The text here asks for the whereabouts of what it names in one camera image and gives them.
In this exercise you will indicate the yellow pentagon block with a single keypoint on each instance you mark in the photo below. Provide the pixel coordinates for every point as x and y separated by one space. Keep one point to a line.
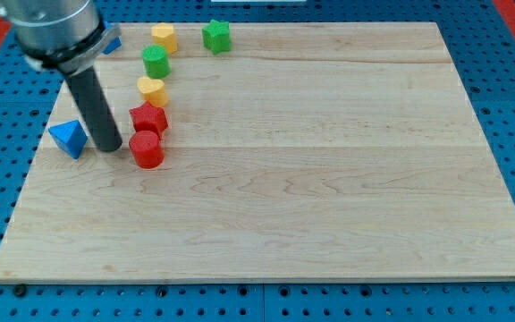
163 34

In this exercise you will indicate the blue cube block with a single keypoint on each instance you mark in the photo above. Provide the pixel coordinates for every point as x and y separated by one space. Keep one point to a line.
112 46

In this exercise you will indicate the green star block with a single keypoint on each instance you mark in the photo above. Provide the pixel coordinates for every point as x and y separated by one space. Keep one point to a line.
217 37

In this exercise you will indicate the red cylinder block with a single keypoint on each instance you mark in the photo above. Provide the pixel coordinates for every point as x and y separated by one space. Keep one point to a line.
146 149

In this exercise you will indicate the yellow heart block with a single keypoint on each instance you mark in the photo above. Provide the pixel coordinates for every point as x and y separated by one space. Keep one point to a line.
153 91

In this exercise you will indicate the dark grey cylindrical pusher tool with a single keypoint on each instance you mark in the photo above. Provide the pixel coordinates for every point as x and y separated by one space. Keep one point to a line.
90 99

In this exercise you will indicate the blue triangle block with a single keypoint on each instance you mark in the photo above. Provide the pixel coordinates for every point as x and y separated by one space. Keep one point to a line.
70 137

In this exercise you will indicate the red star block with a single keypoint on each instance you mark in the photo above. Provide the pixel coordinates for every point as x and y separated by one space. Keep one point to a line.
149 118

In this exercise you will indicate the green cylinder block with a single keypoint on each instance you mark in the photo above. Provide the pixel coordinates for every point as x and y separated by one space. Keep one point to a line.
156 62

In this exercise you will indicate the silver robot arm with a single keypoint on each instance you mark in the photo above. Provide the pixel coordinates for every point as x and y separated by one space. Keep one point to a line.
66 35

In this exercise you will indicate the light wooden board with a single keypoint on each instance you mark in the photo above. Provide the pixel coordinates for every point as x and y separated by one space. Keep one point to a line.
328 153

